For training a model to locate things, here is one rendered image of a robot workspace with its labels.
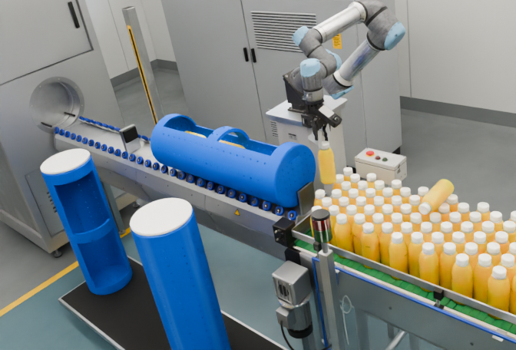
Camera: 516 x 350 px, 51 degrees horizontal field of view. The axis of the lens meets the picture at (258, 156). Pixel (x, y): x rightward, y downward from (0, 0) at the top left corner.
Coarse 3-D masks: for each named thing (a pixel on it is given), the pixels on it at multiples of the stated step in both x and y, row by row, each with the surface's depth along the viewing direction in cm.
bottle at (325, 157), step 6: (324, 150) 218; (330, 150) 219; (318, 156) 221; (324, 156) 218; (330, 156) 218; (324, 162) 219; (330, 162) 219; (324, 168) 221; (330, 168) 221; (324, 174) 222; (330, 174) 222; (324, 180) 224; (330, 180) 223
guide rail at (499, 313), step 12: (312, 240) 214; (336, 252) 206; (348, 252) 202; (372, 264) 196; (396, 276) 190; (408, 276) 186; (432, 288) 181; (444, 288) 178; (456, 300) 176; (468, 300) 172; (492, 312) 168; (504, 312) 165
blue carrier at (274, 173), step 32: (160, 128) 278; (192, 128) 298; (224, 128) 258; (160, 160) 283; (192, 160) 260; (224, 160) 245; (256, 160) 233; (288, 160) 229; (256, 192) 237; (288, 192) 233
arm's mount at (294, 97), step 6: (288, 72) 278; (288, 78) 276; (288, 84) 276; (288, 90) 279; (294, 90) 275; (288, 96) 281; (294, 96) 278; (300, 96) 274; (288, 102) 283; (294, 102) 280; (300, 102) 277; (288, 108) 285; (294, 108) 282; (300, 108) 279
